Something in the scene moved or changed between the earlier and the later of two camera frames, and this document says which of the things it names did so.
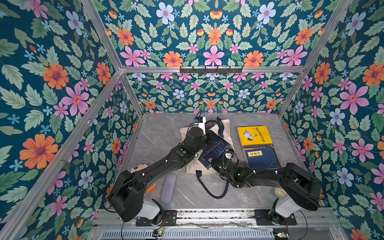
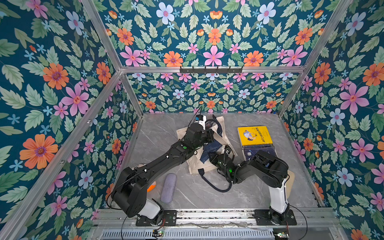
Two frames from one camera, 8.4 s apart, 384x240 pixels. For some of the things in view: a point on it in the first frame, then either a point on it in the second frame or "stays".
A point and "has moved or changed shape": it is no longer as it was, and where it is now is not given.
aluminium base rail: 222,224 stays
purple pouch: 168,190 stays
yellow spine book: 254,135 stays
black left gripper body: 201,140 stays
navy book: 212,150 -> 250,151
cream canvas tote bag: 222,132 has moved or changed shape
